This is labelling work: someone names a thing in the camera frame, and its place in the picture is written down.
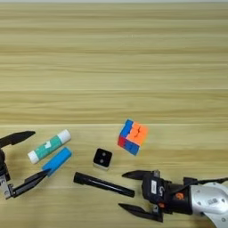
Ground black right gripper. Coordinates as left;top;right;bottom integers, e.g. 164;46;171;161
118;169;194;224

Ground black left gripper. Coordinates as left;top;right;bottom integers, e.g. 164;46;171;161
0;130;53;200

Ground black marker pen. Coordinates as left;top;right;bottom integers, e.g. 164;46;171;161
72;171;135;199

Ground black die white dots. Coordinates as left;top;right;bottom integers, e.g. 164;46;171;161
92;147;114;171

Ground orange blue puzzle cube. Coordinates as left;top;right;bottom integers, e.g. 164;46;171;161
117;118;150;157

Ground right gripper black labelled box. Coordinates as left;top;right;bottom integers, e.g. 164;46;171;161
141;171;167;205

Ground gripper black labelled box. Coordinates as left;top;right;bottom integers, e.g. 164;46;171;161
141;171;167;205
0;148;9;175

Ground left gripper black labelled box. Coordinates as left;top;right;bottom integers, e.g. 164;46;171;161
0;148;9;175

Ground green white glue stick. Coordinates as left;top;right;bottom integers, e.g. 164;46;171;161
27;128;72;165

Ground blue rectangular eraser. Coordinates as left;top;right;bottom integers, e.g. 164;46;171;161
41;146;73;178

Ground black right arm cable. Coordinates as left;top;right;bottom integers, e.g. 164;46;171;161
183;176;228;187

